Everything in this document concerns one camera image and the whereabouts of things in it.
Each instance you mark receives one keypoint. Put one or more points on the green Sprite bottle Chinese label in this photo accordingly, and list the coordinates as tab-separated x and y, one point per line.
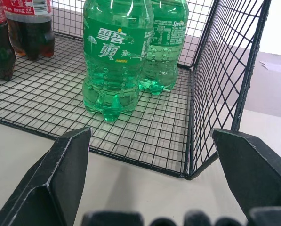
115	58

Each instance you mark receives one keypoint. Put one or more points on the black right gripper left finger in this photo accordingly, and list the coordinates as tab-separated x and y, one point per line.
53	179

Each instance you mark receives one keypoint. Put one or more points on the grey cardboard box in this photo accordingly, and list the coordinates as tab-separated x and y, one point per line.
269	87

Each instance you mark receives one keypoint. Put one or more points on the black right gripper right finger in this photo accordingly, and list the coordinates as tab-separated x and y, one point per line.
253	169

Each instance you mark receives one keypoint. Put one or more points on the green Sprite bottle English label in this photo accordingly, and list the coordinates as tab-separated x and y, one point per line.
165	47

